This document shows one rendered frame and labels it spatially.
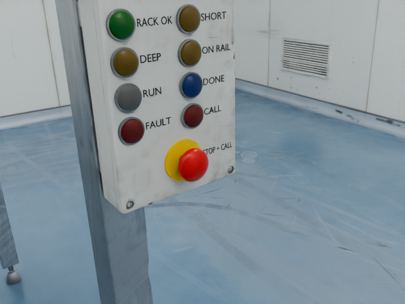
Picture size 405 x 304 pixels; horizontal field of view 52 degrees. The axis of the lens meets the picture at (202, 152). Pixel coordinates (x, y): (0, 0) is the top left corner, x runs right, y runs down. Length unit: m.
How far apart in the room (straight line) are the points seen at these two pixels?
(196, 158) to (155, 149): 0.05
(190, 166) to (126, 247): 0.17
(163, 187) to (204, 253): 1.38
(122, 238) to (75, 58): 0.24
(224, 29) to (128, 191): 0.22
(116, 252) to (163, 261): 1.26
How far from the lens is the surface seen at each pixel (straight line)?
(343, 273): 1.82
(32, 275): 1.92
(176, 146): 0.49
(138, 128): 0.45
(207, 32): 0.49
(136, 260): 0.61
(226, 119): 0.53
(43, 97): 3.98
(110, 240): 0.57
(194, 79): 0.48
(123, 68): 0.43
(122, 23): 0.43
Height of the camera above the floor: 1.08
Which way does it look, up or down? 22 degrees down
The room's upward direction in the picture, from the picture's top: 2 degrees counter-clockwise
